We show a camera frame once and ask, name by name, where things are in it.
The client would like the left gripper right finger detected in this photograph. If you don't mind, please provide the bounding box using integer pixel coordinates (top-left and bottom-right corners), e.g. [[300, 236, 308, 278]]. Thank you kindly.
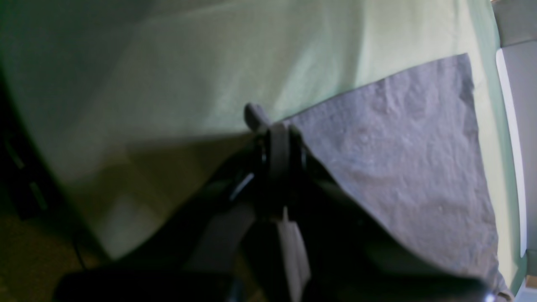
[[277, 126, 495, 302]]

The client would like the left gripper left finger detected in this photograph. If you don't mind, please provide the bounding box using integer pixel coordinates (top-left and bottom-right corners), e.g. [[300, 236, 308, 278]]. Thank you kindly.
[[55, 124, 290, 302]]

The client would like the grey t-shirt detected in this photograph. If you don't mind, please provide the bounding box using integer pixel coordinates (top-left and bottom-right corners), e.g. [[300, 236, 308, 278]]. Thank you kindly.
[[283, 53, 514, 301]]

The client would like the white storage bin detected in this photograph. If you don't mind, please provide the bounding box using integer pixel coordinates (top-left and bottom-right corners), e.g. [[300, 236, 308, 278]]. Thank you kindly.
[[495, 40, 537, 302]]

